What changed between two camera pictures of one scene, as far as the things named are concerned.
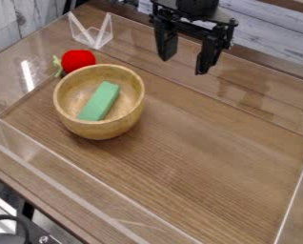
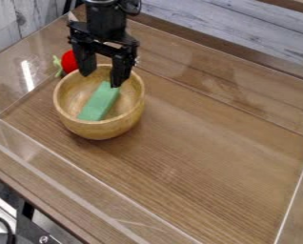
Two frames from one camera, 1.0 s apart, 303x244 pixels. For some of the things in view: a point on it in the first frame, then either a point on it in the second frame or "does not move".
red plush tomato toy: x=72 y=59 does not move
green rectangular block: x=99 y=101 does not move
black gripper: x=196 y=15 to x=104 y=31
